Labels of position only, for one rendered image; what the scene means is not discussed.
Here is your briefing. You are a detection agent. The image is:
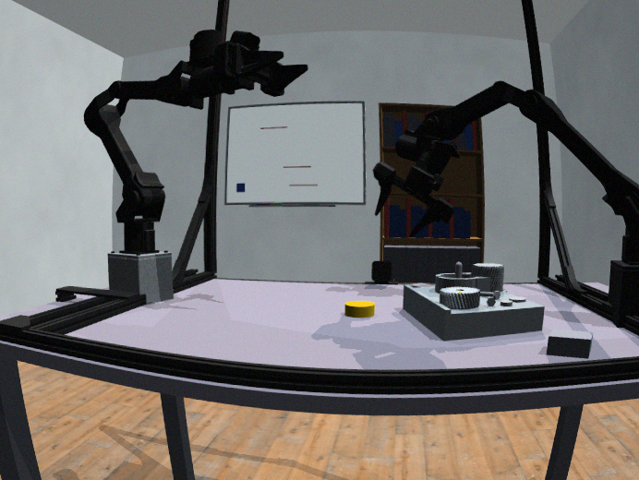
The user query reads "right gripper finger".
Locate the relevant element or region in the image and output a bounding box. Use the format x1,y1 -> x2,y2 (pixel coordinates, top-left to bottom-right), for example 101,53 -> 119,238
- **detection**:
234,43 -> 283,78
273,62 -> 308,92

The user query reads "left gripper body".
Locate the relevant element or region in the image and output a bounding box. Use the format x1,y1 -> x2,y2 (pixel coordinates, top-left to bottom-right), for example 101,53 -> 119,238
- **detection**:
373,158 -> 454,223

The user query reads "grey gear with yellow arrow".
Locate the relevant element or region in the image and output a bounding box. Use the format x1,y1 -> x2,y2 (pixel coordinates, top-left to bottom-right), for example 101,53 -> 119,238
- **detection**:
440,287 -> 480,310

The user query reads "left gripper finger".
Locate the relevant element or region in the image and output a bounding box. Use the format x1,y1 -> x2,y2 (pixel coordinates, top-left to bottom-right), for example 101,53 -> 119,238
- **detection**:
375,176 -> 392,216
409,207 -> 441,238

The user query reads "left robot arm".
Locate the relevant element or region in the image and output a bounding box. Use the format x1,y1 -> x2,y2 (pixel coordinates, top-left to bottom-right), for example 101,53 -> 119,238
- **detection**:
395,81 -> 639,265

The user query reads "yellow short cylinder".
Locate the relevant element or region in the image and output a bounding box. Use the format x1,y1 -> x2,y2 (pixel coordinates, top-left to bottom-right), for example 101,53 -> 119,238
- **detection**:
344,301 -> 375,318

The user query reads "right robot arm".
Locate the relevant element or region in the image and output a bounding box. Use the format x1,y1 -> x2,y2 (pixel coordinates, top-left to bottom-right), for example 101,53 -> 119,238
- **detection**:
84,30 -> 223,255

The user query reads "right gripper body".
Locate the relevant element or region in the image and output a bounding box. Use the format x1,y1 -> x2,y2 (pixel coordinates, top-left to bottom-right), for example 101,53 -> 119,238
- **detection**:
209,41 -> 284,97

